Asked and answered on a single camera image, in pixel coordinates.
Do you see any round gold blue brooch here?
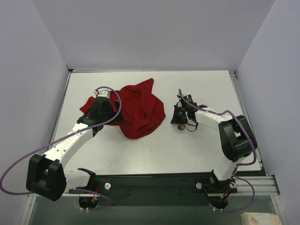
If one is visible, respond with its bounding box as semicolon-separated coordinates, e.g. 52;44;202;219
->
177;124;185;131

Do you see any red cloth garment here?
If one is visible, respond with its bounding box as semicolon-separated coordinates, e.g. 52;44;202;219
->
79;78;166;141

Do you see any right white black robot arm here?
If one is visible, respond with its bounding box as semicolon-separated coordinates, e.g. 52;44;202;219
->
171;91;257;186

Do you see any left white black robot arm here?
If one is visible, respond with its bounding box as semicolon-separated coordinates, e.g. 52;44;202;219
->
26;97;123;201

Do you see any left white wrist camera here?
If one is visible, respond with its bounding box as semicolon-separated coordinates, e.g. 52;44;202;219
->
94;89;110;99

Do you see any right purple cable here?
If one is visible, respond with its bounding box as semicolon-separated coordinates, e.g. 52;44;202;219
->
178;88;258;213

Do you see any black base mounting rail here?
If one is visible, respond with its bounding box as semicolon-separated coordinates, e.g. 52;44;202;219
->
70;172;237;207

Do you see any aluminium frame rail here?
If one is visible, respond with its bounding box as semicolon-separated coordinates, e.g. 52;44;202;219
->
235;175;280;196

